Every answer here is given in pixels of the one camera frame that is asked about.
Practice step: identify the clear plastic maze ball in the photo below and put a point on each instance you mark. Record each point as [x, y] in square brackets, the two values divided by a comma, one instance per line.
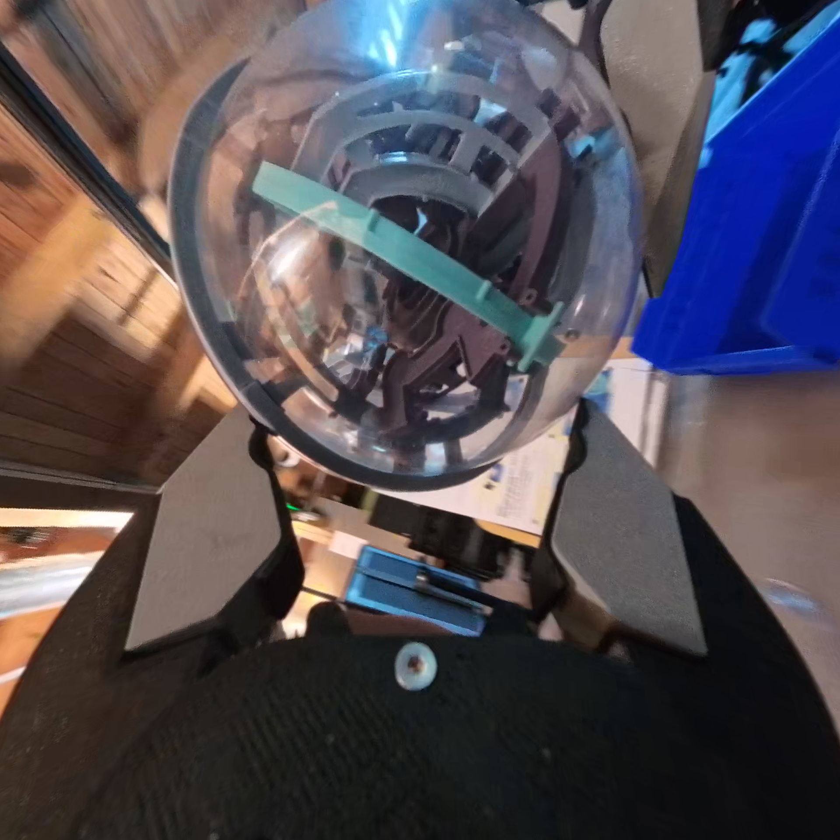
[407, 262]

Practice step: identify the black device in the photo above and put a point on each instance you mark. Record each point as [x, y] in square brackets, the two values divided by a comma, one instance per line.
[446, 531]

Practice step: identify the blue plastic bin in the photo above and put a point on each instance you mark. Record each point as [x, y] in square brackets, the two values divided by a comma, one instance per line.
[754, 262]

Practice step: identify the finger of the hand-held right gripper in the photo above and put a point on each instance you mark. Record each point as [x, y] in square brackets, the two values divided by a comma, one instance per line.
[663, 98]

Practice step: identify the printed instruction sheet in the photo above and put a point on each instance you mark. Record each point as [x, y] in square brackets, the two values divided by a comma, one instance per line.
[518, 485]

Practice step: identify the black metal rail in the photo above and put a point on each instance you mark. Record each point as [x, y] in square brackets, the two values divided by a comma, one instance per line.
[85, 157]

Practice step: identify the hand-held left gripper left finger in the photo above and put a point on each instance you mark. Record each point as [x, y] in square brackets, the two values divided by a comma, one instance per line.
[210, 551]

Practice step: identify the blue case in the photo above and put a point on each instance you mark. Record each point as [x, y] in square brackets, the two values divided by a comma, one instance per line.
[394, 584]

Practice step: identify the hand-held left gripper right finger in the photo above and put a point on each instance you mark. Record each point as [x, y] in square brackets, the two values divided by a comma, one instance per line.
[623, 538]

